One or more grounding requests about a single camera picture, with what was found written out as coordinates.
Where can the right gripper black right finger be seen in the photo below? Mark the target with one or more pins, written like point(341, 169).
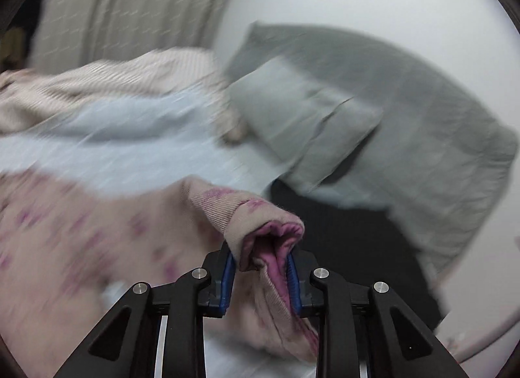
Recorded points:
point(364, 331)

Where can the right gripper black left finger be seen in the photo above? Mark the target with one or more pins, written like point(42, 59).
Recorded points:
point(157, 330)

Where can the pink floral padded garment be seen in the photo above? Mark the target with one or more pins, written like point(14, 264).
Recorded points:
point(61, 245)

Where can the black cloth on bed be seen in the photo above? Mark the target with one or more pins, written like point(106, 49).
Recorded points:
point(362, 245)

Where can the grey quilted headboard cushion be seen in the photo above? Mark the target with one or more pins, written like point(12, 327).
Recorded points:
point(439, 160)

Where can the light blue checked bedspread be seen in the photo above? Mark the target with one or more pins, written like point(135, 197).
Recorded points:
point(126, 147)

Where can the brown striped blanket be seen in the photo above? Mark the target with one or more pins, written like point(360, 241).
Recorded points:
point(29, 98)

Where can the grey patterned curtain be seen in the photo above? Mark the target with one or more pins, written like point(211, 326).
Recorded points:
point(72, 33)

